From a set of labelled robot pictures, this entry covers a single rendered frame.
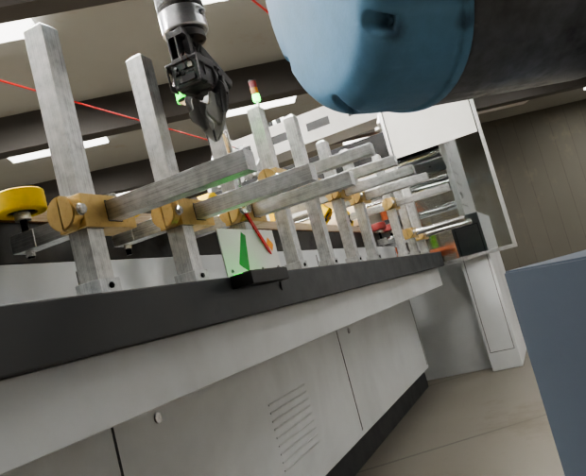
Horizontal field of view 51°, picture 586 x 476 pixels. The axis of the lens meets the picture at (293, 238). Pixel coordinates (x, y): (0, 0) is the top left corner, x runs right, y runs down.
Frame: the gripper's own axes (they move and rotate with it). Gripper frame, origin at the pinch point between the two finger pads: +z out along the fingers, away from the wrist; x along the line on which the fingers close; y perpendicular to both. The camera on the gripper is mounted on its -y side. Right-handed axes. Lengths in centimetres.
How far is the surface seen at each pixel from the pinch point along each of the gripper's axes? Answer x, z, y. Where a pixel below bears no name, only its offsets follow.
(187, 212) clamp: -5.6, 14.1, 8.2
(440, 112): 17, -47, -243
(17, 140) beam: -424, -210, -391
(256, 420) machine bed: -28, 61, -38
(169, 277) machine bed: -28.1, 21.9, -15.1
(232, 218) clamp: -7.6, 14.1, -12.5
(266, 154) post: -7.6, -4.1, -40.2
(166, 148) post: -6.4, 1.7, 8.7
